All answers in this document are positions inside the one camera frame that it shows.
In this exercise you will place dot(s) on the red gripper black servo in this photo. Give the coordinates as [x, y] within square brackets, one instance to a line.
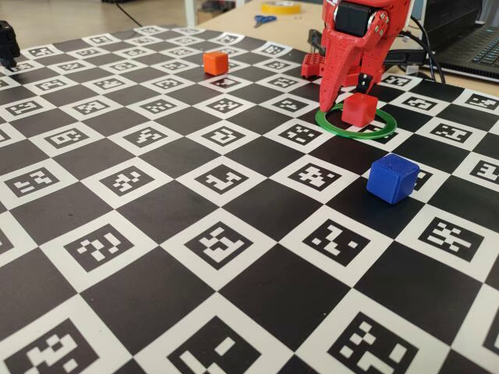
[348, 46]

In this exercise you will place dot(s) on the red cube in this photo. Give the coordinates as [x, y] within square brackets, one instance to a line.
[356, 111]

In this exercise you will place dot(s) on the blue cube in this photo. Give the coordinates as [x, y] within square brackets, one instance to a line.
[391, 179]

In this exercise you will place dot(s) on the orange cube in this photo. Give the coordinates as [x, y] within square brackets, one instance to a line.
[215, 63]

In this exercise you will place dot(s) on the red robot arm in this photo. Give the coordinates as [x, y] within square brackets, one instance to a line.
[310, 66]

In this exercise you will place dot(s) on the black power adapter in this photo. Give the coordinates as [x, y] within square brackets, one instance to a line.
[405, 57]

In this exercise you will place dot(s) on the yellow tape roll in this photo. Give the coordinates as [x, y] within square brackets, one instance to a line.
[280, 7]

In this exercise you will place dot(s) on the black laptop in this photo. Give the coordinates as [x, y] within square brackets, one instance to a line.
[468, 50]

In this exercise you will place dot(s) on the white furniture leg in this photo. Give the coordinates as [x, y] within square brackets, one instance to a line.
[190, 11]

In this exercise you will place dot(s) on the black white marker checkerboard mat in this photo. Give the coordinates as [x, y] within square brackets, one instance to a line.
[156, 233]

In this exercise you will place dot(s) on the black camera device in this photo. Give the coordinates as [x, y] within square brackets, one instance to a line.
[8, 43]

